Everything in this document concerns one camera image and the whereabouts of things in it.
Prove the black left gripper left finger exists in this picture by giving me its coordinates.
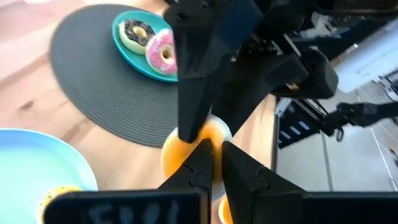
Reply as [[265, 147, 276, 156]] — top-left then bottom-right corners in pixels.
[[158, 138, 215, 224]]

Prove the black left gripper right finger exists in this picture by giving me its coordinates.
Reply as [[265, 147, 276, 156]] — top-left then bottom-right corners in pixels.
[[221, 141, 308, 224]]

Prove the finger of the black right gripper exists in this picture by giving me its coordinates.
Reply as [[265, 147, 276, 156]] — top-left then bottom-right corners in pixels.
[[213, 54, 308, 135], [164, 0, 264, 144]]

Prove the yellow iced donut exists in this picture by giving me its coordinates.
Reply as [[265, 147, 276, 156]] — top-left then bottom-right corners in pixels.
[[160, 114, 234, 224]]

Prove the pink sprinkled donut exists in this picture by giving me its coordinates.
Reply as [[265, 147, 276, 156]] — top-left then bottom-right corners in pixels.
[[145, 28, 178, 75]]

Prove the chocolate sprinkled donut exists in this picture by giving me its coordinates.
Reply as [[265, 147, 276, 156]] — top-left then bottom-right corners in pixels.
[[118, 19, 157, 56]]

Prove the teal plate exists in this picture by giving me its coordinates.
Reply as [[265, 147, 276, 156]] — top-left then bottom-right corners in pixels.
[[111, 10, 178, 83]]

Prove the black box with white labels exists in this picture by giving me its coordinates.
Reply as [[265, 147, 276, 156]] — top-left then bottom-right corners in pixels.
[[278, 105, 327, 150]]

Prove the round grey woven placemat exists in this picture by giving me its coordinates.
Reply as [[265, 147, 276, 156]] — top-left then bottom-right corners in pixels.
[[49, 3, 180, 148]]

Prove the cream donut with sprinkles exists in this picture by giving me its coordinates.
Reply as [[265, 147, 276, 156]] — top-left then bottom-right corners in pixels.
[[36, 185, 82, 224]]

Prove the light blue plate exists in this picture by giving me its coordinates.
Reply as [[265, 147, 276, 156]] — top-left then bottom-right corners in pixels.
[[0, 128, 99, 224]]

